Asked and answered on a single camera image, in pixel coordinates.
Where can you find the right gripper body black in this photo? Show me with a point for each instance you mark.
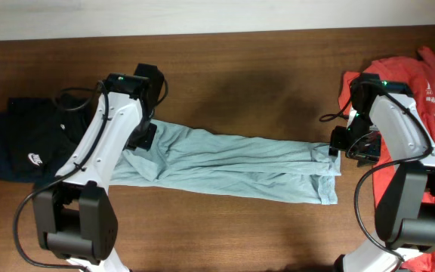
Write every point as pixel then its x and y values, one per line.
pixel 362 145

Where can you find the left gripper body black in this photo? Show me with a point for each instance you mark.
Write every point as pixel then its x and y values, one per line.
pixel 144 134

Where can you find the light blue grey t-shirt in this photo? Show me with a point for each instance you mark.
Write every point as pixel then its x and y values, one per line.
pixel 198 161

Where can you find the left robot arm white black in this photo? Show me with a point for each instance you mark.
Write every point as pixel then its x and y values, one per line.
pixel 74 217

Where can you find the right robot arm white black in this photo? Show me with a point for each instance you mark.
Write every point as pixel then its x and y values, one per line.
pixel 384 129

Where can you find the red t-shirt with print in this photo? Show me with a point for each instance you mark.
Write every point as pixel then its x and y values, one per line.
pixel 419 74

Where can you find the folded black Nike garment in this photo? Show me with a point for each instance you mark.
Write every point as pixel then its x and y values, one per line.
pixel 37 138

